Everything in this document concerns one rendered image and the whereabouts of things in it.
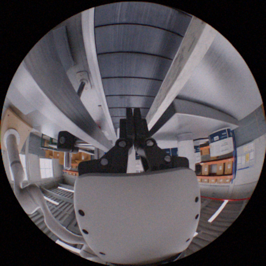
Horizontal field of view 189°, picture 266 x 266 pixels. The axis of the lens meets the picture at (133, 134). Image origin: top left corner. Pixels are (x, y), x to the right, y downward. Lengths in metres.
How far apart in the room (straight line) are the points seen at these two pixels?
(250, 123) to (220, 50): 4.37
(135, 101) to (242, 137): 4.48
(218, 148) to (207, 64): 0.47
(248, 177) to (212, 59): 4.72
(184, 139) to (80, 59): 0.44
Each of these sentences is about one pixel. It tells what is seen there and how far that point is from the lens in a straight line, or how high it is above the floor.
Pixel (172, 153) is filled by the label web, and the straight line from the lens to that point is 0.64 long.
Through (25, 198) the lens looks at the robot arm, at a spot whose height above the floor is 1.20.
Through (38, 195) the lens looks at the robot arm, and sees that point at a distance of 0.50.
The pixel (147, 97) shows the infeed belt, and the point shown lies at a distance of 0.16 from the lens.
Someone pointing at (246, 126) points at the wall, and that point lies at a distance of 4.52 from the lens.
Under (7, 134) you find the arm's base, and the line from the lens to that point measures 0.68.
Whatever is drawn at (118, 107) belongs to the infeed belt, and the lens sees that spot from 0.18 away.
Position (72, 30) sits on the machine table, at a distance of 0.17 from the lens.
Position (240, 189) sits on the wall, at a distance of 5.04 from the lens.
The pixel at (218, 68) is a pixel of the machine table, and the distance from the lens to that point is 0.24.
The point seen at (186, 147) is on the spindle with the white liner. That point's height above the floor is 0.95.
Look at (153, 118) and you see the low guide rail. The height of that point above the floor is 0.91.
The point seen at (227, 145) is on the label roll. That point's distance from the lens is 0.60.
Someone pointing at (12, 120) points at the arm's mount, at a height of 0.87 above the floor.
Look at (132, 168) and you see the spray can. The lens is 0.25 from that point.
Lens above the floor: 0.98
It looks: 16 degrees down
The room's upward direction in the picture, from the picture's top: 178 degrees clockwise
